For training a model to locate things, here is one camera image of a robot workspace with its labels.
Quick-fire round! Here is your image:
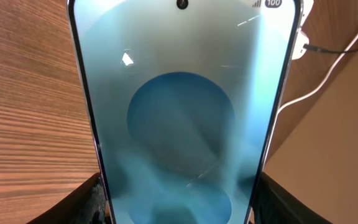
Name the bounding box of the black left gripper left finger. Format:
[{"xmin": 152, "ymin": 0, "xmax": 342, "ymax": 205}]
[{"xmin": 28, "ymin": 173, "xmax": 108, "ymax": 224}]

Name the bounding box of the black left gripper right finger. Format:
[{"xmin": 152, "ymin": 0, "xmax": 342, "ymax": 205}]
[{"xmin": 252, "ymin": 173, "xmax": 331, "ymax": 224}]

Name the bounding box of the blue screen smartphone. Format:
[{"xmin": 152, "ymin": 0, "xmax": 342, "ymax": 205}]
[{"xmin": 67, "ymin": 0, "xmax": 304, "ymax": 223}]

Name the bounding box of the black charger cable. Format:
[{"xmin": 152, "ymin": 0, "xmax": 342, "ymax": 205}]
[{"xmin": 303, "ymin": 40, "xmax": 358, "ymax": 54}]

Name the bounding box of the white power strip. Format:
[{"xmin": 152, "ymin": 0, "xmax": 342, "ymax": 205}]
[{"xmin": 291, "ymin": 0, "xmax": 314, "ymax": 60}]

